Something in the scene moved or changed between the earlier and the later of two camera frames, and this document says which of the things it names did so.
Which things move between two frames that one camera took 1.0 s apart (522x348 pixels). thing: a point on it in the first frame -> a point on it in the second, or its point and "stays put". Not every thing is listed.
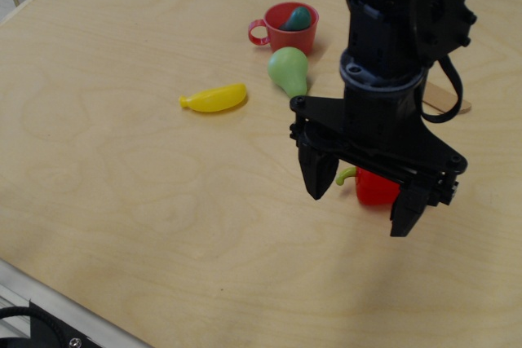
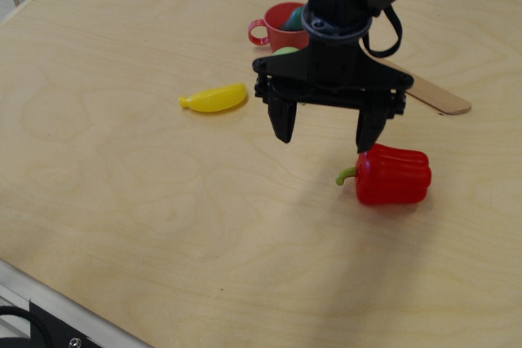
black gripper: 381,126 -> 333,68
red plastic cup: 279,15 stays put
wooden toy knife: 443,99 stays put
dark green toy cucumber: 299,19 stays put
